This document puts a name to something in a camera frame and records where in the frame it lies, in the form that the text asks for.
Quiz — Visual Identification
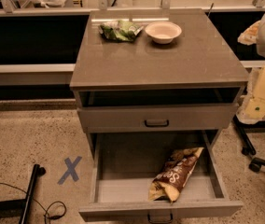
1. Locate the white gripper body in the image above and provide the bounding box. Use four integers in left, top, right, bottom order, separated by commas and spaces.
236, 65, 265, 124

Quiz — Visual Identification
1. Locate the brown sea salt chip bag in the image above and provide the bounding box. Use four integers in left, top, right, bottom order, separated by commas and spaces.
148, 147, 203, 203

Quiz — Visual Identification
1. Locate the closed grey upper drawer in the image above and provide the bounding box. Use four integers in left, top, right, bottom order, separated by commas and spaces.
77, 104, 238, 133

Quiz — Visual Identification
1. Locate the grey cabinet with counter top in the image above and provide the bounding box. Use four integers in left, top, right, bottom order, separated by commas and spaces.
70, 9, 248, 147

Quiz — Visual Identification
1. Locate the open grey middle drawer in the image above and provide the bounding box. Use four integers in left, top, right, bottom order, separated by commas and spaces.
79, 131, 243, 222

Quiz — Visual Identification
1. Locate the green chip bag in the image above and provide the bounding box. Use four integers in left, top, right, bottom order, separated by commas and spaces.
98, 20, 143, 42

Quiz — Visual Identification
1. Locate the black wheeled stand base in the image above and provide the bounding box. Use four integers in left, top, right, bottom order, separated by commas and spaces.
232, 113, 265, 174

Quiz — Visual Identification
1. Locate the white paper bowl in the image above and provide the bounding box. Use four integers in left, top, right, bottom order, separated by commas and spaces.
145, 21, 182, 44

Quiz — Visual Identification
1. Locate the blue tape X mark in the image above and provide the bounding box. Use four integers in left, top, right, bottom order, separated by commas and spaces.
58, 156, 82, 185

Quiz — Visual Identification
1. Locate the black drawer handle upper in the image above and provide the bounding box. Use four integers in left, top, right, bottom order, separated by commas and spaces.
144, 119, 169, 128

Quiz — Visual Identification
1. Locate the black drawer handle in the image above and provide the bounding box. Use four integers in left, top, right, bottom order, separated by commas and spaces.
147, 214, 174, 224
144, 119, 169, 128

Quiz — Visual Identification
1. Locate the black drawer handle lower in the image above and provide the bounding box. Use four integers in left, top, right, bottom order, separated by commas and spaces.
147, 214, 174, 224

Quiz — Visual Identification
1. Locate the black cable on floor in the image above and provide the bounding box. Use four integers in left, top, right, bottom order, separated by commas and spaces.
0, 167, 67, 221

